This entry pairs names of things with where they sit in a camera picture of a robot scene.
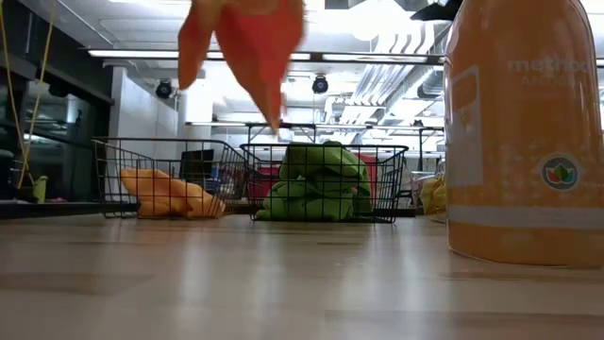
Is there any black wire basket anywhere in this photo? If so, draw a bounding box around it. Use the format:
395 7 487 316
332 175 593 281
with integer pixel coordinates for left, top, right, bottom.
239 143 411 225
91 136 250 221

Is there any yellow cable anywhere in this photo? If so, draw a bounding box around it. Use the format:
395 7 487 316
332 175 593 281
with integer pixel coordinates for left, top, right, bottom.
16 0 57 190
0 0 25 160

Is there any silver wire basket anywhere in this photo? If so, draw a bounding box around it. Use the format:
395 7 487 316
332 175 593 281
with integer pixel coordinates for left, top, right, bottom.
408 162 447 219

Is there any green microfiber towel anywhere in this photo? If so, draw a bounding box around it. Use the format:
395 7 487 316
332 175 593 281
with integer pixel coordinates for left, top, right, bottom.
278 140 375 214
256 180 356 223

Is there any orange cleaner bottle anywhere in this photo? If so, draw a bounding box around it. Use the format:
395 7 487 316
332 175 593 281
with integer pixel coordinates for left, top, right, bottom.
443 0 604 269

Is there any black overhead frame beam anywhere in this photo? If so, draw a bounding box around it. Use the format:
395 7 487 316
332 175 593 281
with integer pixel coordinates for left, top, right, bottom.
86 46 447 66

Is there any orange microfiber towel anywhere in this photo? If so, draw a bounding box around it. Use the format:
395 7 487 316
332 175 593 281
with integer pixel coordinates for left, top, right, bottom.
119 168 227 220
176 0 307 135

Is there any black computer monitor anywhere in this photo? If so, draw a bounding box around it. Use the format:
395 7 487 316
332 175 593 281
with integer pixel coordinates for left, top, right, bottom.
179 148 216 183

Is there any small yellow-green container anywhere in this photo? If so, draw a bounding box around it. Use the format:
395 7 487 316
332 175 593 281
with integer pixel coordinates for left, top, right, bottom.
31 175 50 205

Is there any black round ceiling camera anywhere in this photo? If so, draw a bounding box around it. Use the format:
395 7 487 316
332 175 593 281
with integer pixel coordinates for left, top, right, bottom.
310 74 330 95
155 78 174 100

